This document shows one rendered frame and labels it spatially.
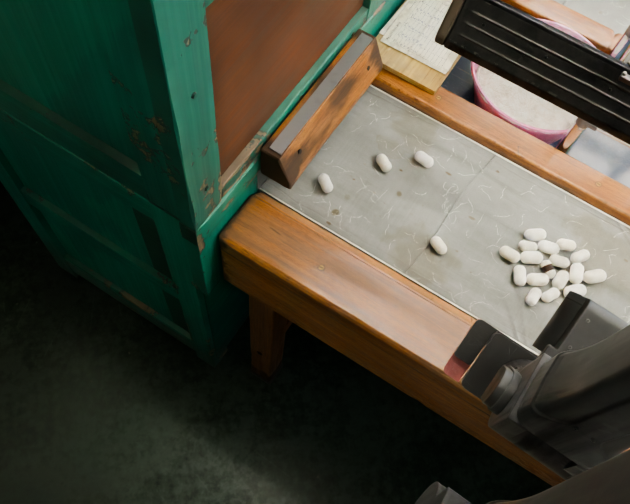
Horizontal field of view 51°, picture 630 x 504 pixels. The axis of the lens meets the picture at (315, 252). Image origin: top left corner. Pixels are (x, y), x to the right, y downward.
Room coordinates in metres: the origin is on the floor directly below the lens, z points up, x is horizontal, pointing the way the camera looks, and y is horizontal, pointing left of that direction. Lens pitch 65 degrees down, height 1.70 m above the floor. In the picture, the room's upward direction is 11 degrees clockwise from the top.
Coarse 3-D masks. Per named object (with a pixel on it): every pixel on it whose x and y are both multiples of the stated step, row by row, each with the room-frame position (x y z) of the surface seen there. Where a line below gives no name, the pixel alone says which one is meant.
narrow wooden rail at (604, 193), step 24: (384, 72) 0.81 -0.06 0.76; (408, 96) 0.77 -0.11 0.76; (432, 96) 0.78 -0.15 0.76; (456, 96) 0.79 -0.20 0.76; (456, 120) 0.74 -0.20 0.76; (480, 120) 0.75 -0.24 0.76; (504, 144) 0.71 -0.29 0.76; (528, 144) 0.72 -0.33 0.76; (528, 168) 0.68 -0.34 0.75; (552, 168) 0.68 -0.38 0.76; (576, 168) 0.69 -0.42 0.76; (576, 192) 0.65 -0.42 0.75; (600, 192) 0.65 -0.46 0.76; (624, 192) 0.66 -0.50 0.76; (624, 216) 0.61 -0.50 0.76
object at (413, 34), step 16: (416, 0) 0.99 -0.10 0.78; (432, 0) 1.00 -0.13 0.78; (448, 0) 1.01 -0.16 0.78; (400, 16) 0.94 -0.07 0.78; (416, 16) 0.95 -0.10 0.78; (432, 16) 0.96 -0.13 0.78; (384, 32) 0.90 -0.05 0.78; (400, 32) 0.90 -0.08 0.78; (416, 32) 0.91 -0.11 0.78; (432, 32) 0.92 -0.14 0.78; (400, 48) 0.86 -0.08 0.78; (416, 48) 0.87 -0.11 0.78; (432, 48) 0.88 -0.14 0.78; (432, 64) 0.84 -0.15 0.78; (448, 64) 0.85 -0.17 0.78
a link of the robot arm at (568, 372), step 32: (576, 352) 0.15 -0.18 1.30; (608, 352) 0.13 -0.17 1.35; (544, 384) 0.13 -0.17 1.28; (576, 384) 0.12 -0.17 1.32; (608, 384) 0.11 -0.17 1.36; (512, 416) 0.11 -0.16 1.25; (544, 416) 0.11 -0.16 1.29; (576, 416) 0.11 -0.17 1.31; (608, 416) 0.10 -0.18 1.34; (544, 448) 0.10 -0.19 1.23; (576, 448) 0.09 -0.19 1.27; (608, 448) 0.09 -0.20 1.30
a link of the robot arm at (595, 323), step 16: (560, 304) 0.23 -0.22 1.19; (576, 304) 0.23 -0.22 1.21; (592, 304) 0.22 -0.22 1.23; (560, 320) 0.21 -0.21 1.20; (576, 320) 0.21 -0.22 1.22; (592, 320) 0.21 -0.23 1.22; (608, 320) 0.21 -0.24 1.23; (544, 336) 0.20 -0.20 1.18; (560, 336) 0.20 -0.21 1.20; (576, 336) 0.19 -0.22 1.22; (592, 336) 0.20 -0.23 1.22; (608, 336) 0.20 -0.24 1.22; (544, 352) 0.18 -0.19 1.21; (560, 352) 0.18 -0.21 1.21; (512, 368) 0.16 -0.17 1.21; (496, 384) 0.14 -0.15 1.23; (512, 384) 0.14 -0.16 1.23; (496, 400) 0.13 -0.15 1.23
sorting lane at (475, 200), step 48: (384, 96) 0.78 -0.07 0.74; (336, 144) 0.66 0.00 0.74; (384, 144) 0.68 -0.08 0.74; (432, 144) 0.70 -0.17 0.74; (480, 144) 0.72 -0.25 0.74; (288, 192) 0.55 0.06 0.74; (336, 192) 0.56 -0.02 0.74; (384, 192) 0.58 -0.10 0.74; (432, 192) 0.60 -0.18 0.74; (480, 192) 0.62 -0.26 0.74; (528, 192) 0.64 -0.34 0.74; (384, 240) 0.49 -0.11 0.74; (480, 240) 0.52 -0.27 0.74; (576, 240) 0.56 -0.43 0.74; (624, 240) 0.58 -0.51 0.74; (432, 288) 0.42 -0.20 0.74; (480, 288) 0.44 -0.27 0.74; (528, 288) 0.45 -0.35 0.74; (624, 288) 0.49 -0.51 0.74; (528, 336) 0.37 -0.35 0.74
